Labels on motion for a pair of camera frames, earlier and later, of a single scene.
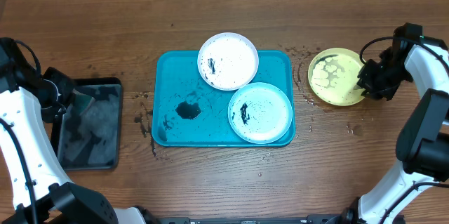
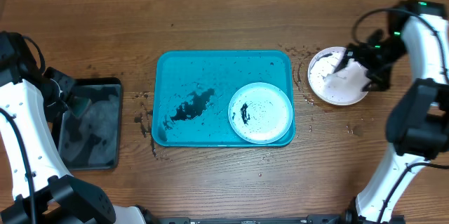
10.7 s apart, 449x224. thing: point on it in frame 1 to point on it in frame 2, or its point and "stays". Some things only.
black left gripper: (59, 108) stays
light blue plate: (259, 113) stays
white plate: (228, 61) to (343, 87)
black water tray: (92, 141) stays
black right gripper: (370, 79) to (367, 61)
